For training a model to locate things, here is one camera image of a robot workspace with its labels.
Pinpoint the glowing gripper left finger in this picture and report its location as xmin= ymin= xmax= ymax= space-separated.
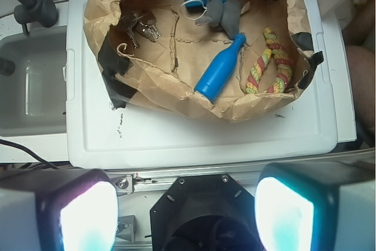
xmin=1 ymin=169 xmax=118 ymax=250

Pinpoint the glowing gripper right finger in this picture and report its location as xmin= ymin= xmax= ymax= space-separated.
xmin=254 ymin=161 xmax=375 ymax=250

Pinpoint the silver key bunch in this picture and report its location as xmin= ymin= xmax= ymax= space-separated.
xmin=116 ymin=10 xmax=162 ymax=49

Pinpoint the blue plastic bottle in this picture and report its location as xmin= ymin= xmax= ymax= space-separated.
xmin=194 ymin=34 xmax=246 ymax=102

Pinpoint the brown paper bag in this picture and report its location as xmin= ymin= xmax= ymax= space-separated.
xmin=83 ymin=0 xmax=323 ymax=123

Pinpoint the black faucet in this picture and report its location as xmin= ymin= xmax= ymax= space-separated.
xmin=14 ymin=0 xmax=59 ymax=36

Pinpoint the grey plush mouse toy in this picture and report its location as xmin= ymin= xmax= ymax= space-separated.
xmin=194 ymin=0 xmax=242 ymax=40

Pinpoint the silver corner bracket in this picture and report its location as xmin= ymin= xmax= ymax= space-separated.
xmin=116 ymin=215 xmax=136 ymax=243

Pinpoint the aluminium frame rail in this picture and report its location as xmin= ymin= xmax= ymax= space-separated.
xmin=106 ymin=148 xmax=375 ymax=196

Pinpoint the black cable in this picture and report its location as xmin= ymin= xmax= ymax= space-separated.
xmin=0 ymin=139 xmax=59 ymax=170

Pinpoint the black octagonal mount plate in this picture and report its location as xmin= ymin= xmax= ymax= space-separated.
xmin=150 ymin=174 xmax=264 ymax=250

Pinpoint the colourful rope toy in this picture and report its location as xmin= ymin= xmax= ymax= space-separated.
xmin=245 ymin=28 xmax=293 ymax=94

